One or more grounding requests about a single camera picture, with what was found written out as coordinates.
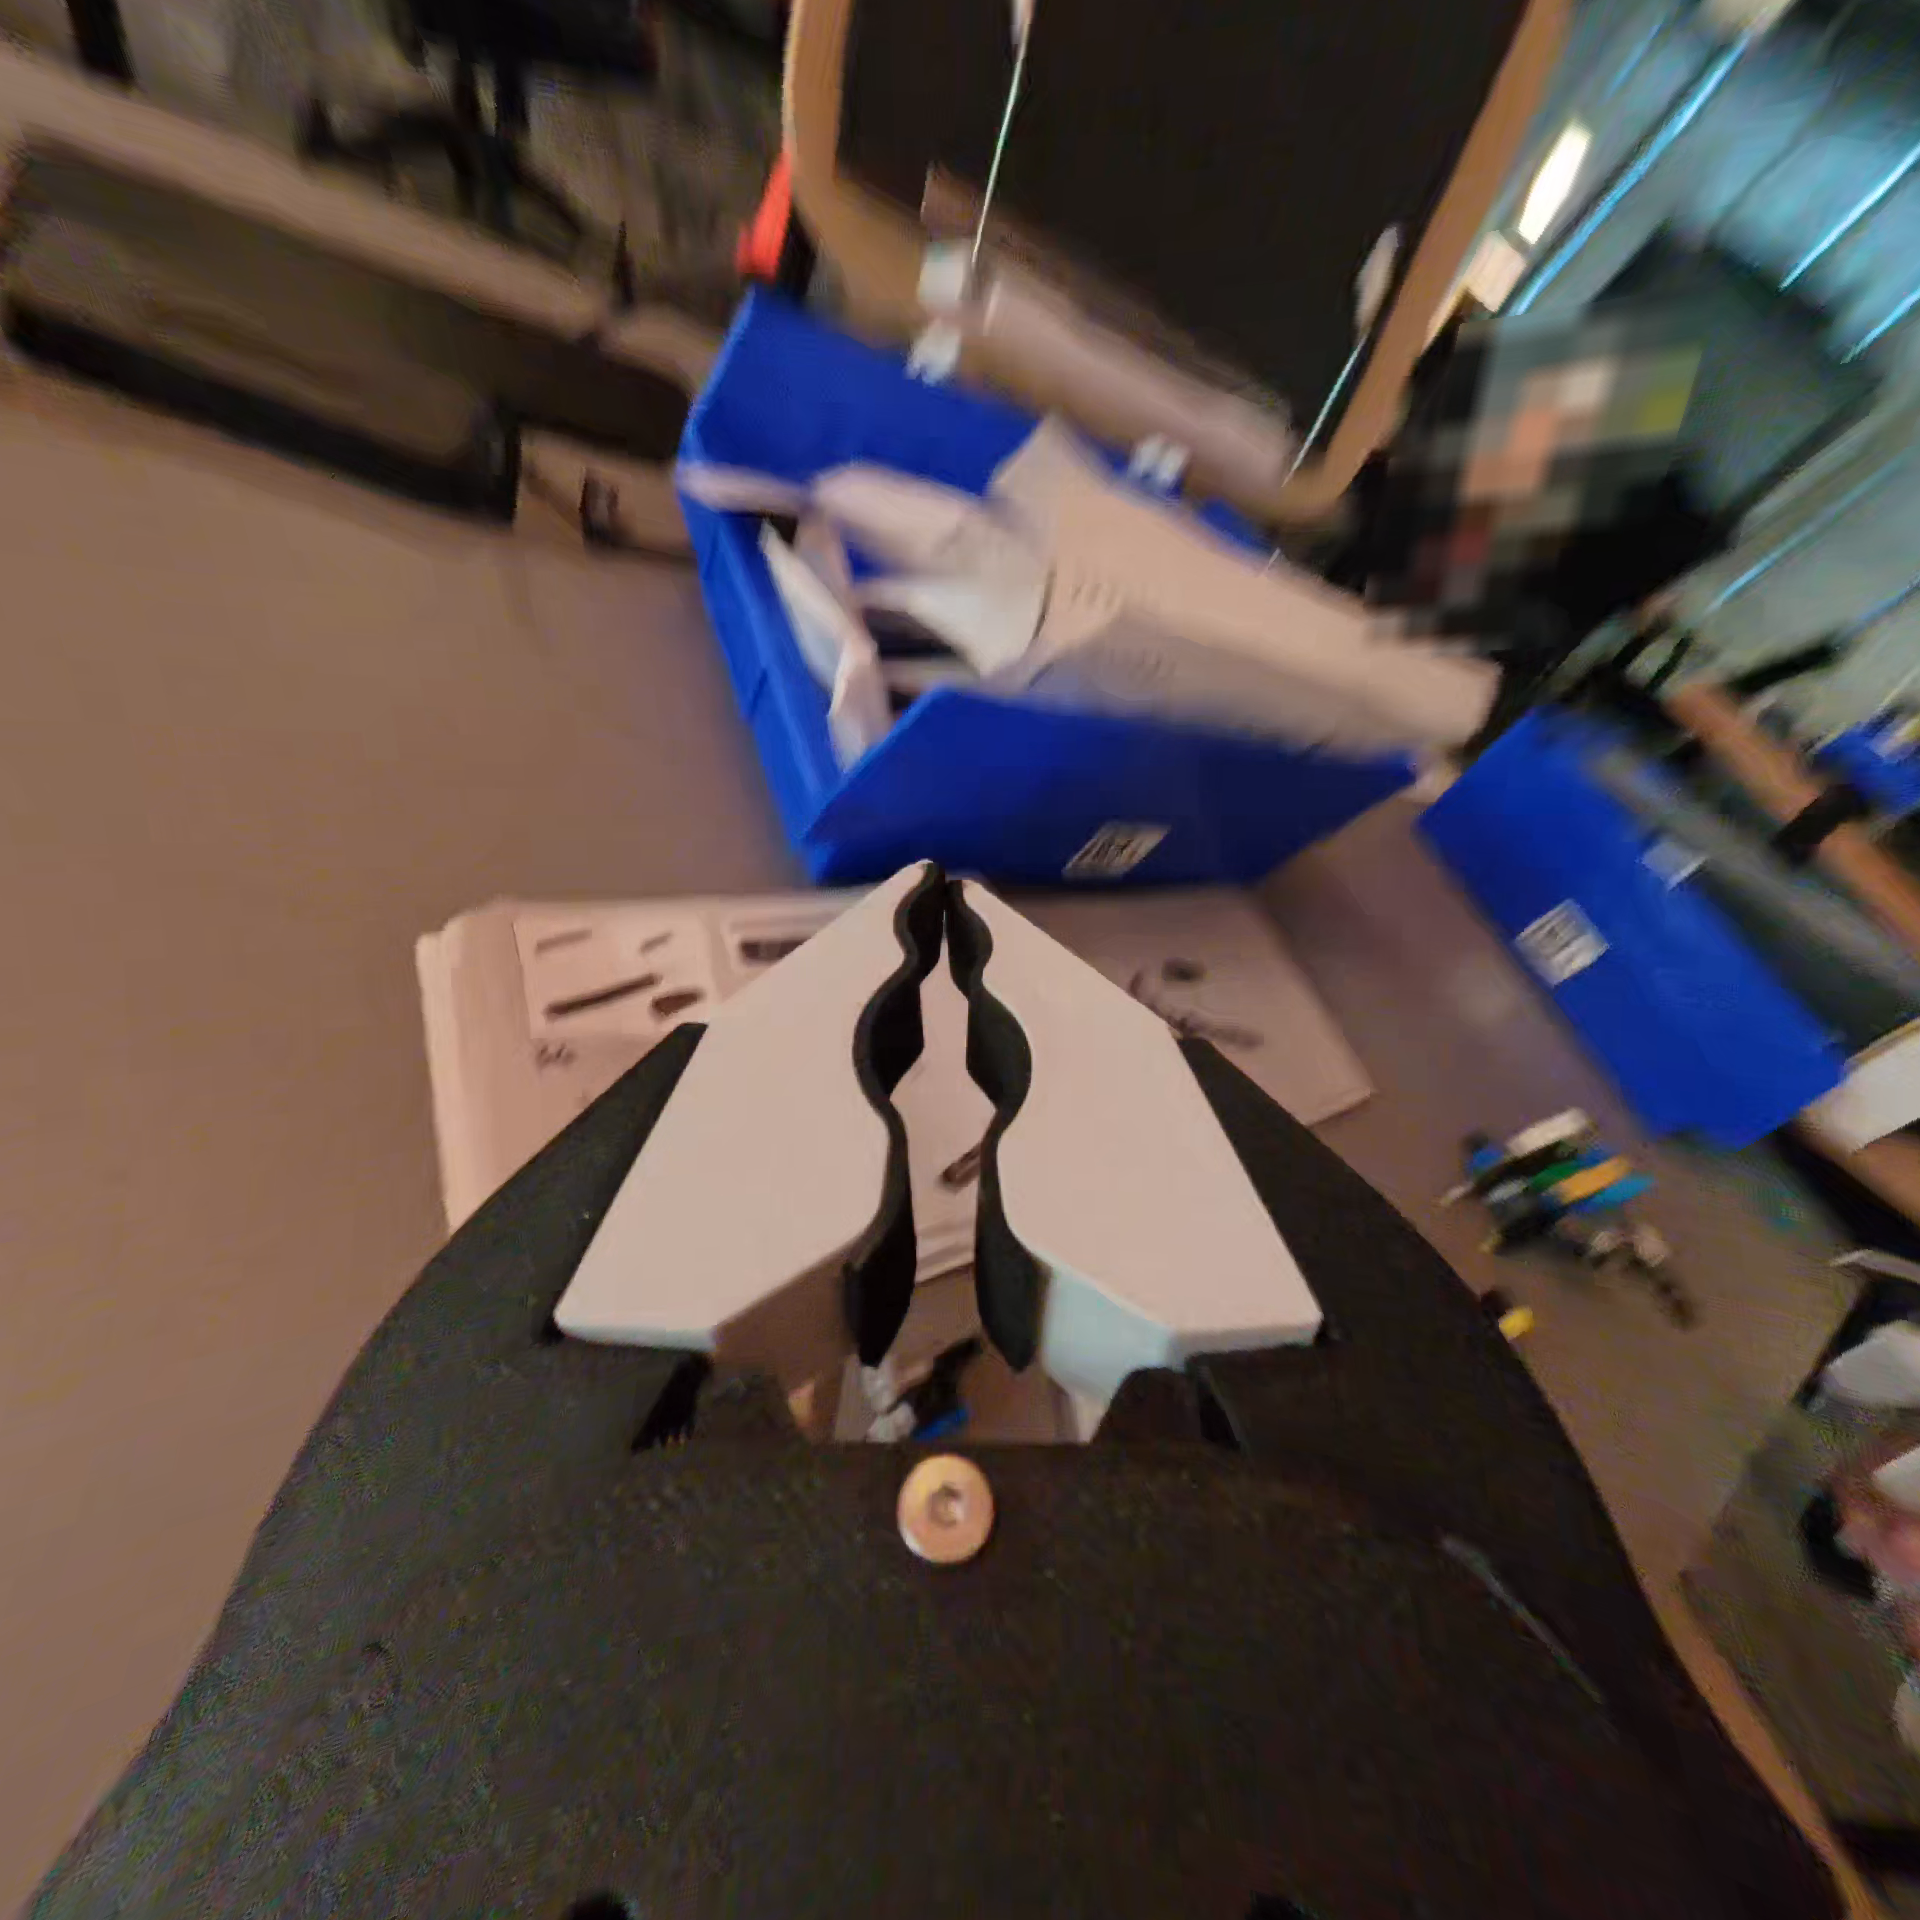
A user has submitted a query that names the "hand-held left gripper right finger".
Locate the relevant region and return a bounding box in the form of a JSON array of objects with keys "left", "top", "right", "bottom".
[{"left": 942, "top": 881, "right": 1327, "bottom": 1431}]

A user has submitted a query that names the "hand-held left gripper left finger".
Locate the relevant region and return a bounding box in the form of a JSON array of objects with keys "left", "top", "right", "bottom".
[{"left": 551, "top": 862, "right": 950, "bottom": 1370}]

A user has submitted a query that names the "lego instruction booklet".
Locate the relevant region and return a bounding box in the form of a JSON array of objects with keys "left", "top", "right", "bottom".
[{"left": 416, "top": 886, "right": 1375, "bottom": 1242}]

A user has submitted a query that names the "blue black lego assembly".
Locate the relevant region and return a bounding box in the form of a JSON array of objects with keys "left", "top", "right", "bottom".
[{"left": 1437, "top": 1107, "right": 1704, "bottom": 1330}]

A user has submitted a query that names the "blue plastic bin white label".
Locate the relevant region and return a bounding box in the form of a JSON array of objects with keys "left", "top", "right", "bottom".
[
  {"left": 673, "top": 287, "right": 1422, "bottom": 890},
  {"left": 1414, "top": 704, "right": 1855, "bottom": 1153}
]

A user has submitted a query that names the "small white cardboard box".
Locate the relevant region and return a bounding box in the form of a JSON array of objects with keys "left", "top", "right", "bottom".
[{"left": 755, "top": 518, "right": 903, "bottom": 771}]

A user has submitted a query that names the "dark long case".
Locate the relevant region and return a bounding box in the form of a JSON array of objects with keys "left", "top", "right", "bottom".
[{"left": 0, "top": 134, "right": 710, "bottom": 524}]

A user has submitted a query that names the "white cable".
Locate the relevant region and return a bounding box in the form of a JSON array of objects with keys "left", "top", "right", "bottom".
[
  {"left": 1283, "top": 223, "right": 1408, "bottom": 484},
  {"left": 905, "top": 0, "right": 1040, "bottom": 384}
]

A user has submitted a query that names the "black board wooden frame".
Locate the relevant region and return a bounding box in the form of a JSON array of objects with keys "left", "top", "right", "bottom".
[{"left": 786, "top": 0, "right": 1577, "bottom": 524}]

